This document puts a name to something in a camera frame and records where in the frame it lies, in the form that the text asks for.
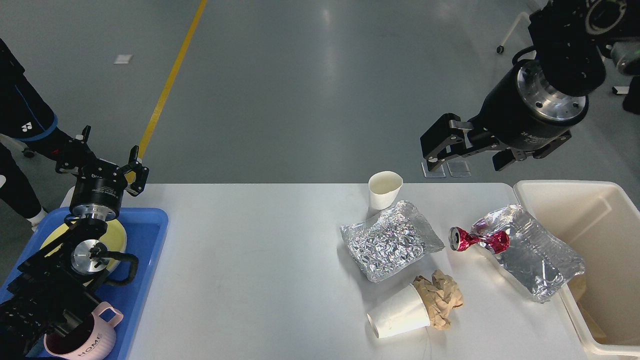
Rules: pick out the white paper cup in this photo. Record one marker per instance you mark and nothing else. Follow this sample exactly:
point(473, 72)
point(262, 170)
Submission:
point(383, 188)
point(403, 312)

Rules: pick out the clear floor plate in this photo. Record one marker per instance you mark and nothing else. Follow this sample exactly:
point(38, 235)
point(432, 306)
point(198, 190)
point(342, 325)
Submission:
point(438, 172)
point(459, 169)

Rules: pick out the pink HOME mug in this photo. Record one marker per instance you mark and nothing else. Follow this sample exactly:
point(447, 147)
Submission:
point(93, 339)

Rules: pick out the crushed red soda can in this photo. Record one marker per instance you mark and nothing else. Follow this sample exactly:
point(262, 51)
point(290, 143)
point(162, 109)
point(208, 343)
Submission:
point(496, 242)

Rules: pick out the clear floor plate right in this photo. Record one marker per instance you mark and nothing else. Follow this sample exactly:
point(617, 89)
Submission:
point(459, 169)

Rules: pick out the clear floor plate left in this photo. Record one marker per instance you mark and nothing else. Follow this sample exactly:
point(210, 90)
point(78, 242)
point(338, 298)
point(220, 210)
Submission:
point(438, 172)

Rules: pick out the lying white paper cup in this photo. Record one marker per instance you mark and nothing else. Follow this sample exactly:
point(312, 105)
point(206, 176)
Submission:
point(403, 312)

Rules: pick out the person in black jacket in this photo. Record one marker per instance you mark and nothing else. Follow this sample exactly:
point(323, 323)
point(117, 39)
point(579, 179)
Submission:
point(27, 118)

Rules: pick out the beige plastic bin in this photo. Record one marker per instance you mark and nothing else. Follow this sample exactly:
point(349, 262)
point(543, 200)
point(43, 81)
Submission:
point(600, 222)

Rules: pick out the crumpled brown paper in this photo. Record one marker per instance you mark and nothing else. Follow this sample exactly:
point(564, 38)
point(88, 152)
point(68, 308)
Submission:
point(440, 295)

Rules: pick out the white floor marker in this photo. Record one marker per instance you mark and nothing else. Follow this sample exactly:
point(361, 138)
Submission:
point(122, 59)

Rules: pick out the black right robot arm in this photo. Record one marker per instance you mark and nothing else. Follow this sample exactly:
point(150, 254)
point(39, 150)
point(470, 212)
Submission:
point(571, 38)

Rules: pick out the silver foil bag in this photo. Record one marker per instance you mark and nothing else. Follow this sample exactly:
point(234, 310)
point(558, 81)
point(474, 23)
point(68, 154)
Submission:
point(536, 263)
point(390, 241)

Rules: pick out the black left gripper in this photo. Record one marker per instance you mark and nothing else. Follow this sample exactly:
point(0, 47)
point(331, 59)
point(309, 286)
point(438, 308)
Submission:
point(96, 195)

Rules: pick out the white office chair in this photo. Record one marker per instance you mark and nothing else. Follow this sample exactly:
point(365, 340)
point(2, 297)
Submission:
point(520, 18)

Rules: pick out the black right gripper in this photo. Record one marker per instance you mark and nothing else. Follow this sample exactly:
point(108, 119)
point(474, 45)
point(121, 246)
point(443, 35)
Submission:
point(523, 111)

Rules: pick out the yellow plastic plate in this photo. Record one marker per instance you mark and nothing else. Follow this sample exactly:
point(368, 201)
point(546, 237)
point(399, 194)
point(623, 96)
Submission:
point(115, 235)

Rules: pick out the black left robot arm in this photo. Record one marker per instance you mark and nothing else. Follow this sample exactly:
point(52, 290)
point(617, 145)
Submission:
point(56, 287)

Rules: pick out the blue plastic tray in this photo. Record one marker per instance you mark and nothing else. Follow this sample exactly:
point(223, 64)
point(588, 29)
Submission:
point(146, 230)

